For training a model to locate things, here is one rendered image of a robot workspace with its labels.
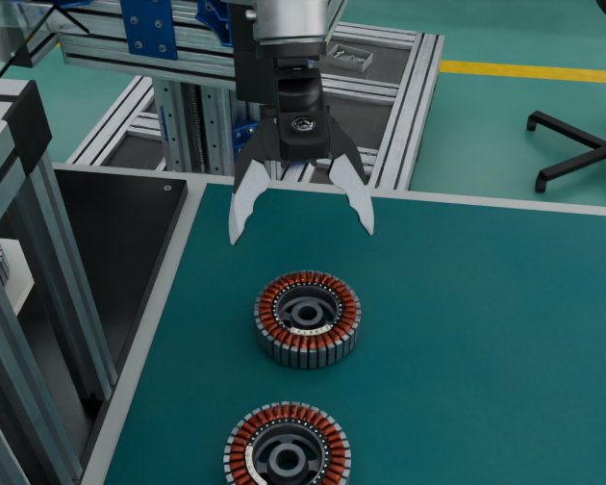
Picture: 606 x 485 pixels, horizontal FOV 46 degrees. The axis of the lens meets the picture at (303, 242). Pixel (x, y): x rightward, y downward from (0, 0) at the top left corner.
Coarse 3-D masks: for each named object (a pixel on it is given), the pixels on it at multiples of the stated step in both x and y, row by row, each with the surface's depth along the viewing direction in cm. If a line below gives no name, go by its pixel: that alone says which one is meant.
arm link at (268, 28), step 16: (256, 0) 69; (272, 0) 68; (288, 0) 67; (304, 0) 68; (320, 0) 69; (256, 16) 70; (272, 16) 68; (288, 16) 68; (304, 16) 68; (320, 16) 69; (256, 32) 70; (272, 32) 69; (288, 32) 68; (304, 32) 68; (320, 32) 70
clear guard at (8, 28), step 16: (0, 0) 65; (16, 0) 65; (0, 16) 62; (16, 16) 62; (32, 16) 62; (48, 16) 63; (64, 16) 67; (0, 32) 60; (16, 32) 60; (32, 32) 61; (48, 32) 73; (64, 32) 72; (80, 32) 71; (0, 48) 59; (16, 48) 59; (0, 64) 57
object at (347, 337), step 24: (264, 288) 78; (288, 288) 78; (312, 288) 78; (336, 288) 78; (264, 312) 75; (312, 312) 77; (336, 312) 77; (360, 312) 75; (264, 336) 73; (288, 336) 73; (312, 336) 73; (336, 336) 73; (288, 360) 73; (312, 360) 73; (336, 360) 74
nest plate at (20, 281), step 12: (0, 240) 83; (12, 240) 83; (12, 252) 82; (12, 264) 80; (24, 264) 80; (12, 276) 79; (24, 276) 79; (12, 288) 78; (24, 288) 78; (12, 300) 77; (24, 300) 78
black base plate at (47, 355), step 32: (64, 192) 91; (96, 192) 91; (128, 192) 91; (160, 192) 91; (0, 224) 87; (96, 224) 87; (128, 224) 87; (160, 224) 87; (96, 256) 83; (128, 256) 83; (160, 256) 84; (32, 288) 80; (96, 288) 80; (128, 288) 80; (32, 320) 76; (128, 320) 76; (32, 352) 73; (128, 352) 76; (64, 384) 71; (64, 416) 68; (96, 416) 68
